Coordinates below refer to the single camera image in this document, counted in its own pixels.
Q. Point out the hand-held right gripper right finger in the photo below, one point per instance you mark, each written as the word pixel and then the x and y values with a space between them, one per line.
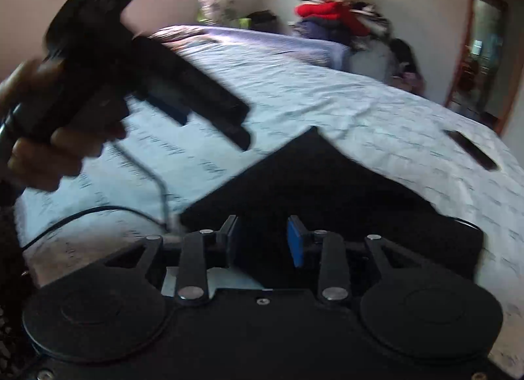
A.
pixel 294 240

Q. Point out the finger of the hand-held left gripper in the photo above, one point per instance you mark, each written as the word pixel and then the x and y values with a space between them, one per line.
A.
pixel 196 81
pixel 204 118

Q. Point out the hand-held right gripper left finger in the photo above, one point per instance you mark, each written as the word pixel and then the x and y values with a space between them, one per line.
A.
pixel 231 238

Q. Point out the black pants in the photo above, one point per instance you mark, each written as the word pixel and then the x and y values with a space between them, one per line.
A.
pixel 327 191

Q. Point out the person's left hand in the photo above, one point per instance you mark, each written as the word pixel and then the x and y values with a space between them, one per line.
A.
pixel 49 163

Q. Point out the floral patterned blanket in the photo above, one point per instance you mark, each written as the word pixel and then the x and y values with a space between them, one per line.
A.
pixel 180 36

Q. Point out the green plastic chair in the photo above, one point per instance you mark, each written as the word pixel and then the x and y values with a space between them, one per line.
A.
pixel 243 23

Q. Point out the floral white pillow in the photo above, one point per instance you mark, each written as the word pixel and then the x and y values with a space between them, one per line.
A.
pixel 217 7

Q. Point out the purple blanket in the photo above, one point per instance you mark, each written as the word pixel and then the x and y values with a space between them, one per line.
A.
pixel 266 42

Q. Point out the dark bag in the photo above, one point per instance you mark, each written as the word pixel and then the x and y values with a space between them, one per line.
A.
pixel 262 21

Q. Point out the light blue printed quilt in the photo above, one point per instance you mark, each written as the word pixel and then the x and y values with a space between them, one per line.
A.
pixel 327 97

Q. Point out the navy garment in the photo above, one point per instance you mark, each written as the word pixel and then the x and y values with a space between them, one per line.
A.
pixel 319 30

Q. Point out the red jacket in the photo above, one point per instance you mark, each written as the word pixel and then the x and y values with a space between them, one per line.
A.
pixel 327 13

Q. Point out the grey fabric cover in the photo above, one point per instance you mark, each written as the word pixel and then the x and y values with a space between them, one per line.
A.
pixel 372 64

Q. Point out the pile of clothes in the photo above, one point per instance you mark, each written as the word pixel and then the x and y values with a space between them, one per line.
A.
pixel 368 15

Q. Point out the purple cloth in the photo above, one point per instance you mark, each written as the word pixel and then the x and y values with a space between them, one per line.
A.
pixel 413 81

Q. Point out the black backpack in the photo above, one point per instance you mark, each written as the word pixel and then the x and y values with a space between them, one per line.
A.
pixel 405 56

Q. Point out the glass door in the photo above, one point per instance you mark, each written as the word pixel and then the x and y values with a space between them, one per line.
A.
pixel 481 56

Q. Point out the wooden door frame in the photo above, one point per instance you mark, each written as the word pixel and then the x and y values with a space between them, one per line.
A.
pixel 460 36

